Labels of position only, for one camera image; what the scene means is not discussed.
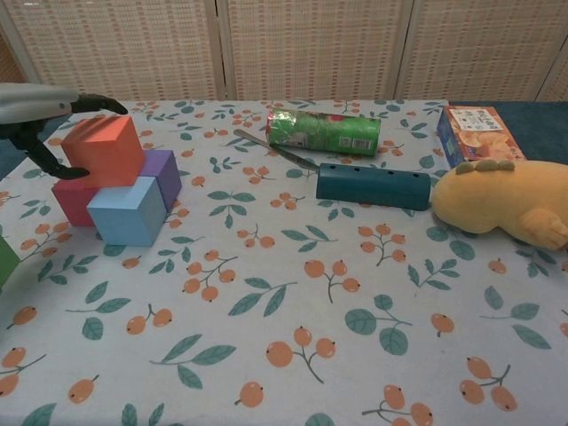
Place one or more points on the purple cube block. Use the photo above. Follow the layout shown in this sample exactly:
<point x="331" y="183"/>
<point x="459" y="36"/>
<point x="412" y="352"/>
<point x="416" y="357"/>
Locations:
<point x="166" y="177"/>

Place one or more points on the woven bamboo screen panel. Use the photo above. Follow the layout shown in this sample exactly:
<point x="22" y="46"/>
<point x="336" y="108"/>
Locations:
<point x="479" y="49"/>
<point x="6" y="62"/>
<point x="310" y="49"/>
<point x="560" y="84"/>
<point x="124" y="49"/>

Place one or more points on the green crushed snack can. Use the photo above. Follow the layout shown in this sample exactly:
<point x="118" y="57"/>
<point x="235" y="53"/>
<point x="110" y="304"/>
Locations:
<point x="324" y="131"/>

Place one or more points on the floral fruit print tablecloth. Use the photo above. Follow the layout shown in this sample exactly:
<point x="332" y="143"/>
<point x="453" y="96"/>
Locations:
<point x="284" y="310"/>

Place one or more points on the teal half-cylinder block with holes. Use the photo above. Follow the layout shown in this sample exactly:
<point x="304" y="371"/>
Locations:
<point x="373" y="188"/>

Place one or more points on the pink cube block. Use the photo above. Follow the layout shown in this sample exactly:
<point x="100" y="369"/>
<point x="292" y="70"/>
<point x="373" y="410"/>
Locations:
<point x="73" y="204"/>

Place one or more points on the light blue cube block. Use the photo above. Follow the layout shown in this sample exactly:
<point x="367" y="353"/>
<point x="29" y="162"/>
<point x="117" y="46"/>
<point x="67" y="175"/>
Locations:
<point x="124" y="217"/>

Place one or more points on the orange blue snack box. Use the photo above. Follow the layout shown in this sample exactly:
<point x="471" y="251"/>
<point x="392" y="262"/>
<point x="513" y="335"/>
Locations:
<point x="479" y="137"/>

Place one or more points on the yellow plush dinosaur toy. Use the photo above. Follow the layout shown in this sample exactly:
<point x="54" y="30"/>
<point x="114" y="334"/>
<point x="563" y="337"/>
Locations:
<point x="492" y="199"/>

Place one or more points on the metal table knife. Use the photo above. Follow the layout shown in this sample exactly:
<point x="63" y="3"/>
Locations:
<point x="284" y="153"/>

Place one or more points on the orange cube block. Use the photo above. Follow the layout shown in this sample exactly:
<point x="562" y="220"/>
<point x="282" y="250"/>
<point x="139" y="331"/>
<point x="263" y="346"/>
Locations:
<point x="111" y="155"/>

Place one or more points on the green cube block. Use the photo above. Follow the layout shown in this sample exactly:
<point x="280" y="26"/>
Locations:
<point x="6" y="266"/>

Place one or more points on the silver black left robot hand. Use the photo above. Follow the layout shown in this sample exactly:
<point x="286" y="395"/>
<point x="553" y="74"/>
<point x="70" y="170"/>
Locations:
<point x="26" y="104"/>

